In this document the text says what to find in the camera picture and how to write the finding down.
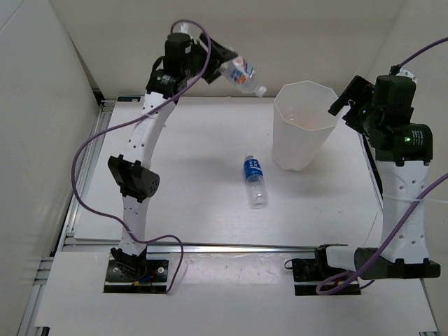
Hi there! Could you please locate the aluminium table rail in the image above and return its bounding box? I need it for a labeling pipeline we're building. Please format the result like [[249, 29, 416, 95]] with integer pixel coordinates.
[[62, 239, 393, 254], [50, 101, 115, 257]]

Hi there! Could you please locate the blue corner label left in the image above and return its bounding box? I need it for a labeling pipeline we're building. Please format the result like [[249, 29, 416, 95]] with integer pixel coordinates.
[[117, 96, 141, 103]]

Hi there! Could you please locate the clear bottle blue label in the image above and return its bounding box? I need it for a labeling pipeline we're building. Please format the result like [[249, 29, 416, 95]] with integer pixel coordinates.
[[243, 155, 268, 209]]

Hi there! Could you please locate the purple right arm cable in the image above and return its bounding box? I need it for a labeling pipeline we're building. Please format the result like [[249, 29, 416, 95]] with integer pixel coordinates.
[[316, 37, 448, 297]]

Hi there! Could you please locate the clear bottle orange-blue label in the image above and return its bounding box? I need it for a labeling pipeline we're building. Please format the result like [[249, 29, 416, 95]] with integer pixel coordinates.
[[220, 56, 267, 97]]

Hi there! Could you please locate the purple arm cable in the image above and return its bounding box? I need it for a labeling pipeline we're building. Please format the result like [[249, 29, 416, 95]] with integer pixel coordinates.
[[71, 20, 211, 294], [316, 37, 448, 297]]

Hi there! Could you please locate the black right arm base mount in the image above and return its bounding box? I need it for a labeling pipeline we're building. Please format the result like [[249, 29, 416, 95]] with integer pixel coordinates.
[[283, 245, 344, 297]]

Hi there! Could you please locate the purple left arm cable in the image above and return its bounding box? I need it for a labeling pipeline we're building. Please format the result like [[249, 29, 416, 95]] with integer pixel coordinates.
[[71, 20, 211, 294]]

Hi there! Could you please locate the aluminium left table rail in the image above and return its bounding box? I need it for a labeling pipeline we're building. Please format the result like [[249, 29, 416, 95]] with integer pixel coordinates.
[[50, 101, 115, 257]]

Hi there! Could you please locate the white octagonal bin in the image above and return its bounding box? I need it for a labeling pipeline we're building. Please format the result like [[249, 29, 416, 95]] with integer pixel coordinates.
[[272, 80, 339, 172]]

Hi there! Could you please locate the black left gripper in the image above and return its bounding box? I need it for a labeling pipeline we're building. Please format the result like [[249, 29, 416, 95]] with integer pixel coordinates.
[[182, 32, 237, 85]]

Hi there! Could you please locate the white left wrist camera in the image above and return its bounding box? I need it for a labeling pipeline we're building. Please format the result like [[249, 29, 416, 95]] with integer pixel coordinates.
[[174, 22, 193, 36]]

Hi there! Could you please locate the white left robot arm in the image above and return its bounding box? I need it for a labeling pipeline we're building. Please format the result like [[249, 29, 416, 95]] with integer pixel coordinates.
[[108, 33, 238, 280]]

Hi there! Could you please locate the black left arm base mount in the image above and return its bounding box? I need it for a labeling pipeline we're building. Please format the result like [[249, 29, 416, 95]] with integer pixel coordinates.
[[103, 256, 169, 294]]

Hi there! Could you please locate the aluminium front table rail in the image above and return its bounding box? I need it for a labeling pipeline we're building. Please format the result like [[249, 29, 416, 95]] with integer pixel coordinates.
[[62, 239, 393, 254]]

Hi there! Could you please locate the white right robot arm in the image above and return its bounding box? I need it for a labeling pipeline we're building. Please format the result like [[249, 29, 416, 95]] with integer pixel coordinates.
[[314, 75, 441, 280]]

